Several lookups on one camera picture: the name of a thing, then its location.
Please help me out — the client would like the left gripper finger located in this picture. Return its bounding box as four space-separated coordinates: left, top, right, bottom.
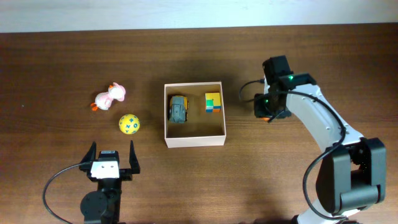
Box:
81 141 96 163
129 140 140 170

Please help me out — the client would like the pink white toy duck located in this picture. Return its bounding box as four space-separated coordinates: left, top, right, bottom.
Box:
90 82 126 111

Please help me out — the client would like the colourful puzzle cube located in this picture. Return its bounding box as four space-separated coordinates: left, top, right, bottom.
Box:
205 92 221 113

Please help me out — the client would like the grey yellow toy truck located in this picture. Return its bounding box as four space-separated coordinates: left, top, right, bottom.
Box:
169 95 188 124

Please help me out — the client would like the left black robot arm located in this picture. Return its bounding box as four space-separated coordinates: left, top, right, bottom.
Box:
79 141 141 224

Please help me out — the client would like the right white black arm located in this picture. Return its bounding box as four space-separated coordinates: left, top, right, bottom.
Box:
253 56 386 223

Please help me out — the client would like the yellow letter ball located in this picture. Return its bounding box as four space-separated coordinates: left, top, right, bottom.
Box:
118 114 141 134

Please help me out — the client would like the pink cardboard box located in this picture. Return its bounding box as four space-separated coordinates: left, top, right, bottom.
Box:
164 82 226 148

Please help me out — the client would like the left black cable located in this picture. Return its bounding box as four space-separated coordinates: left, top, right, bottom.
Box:
42 162 91 224

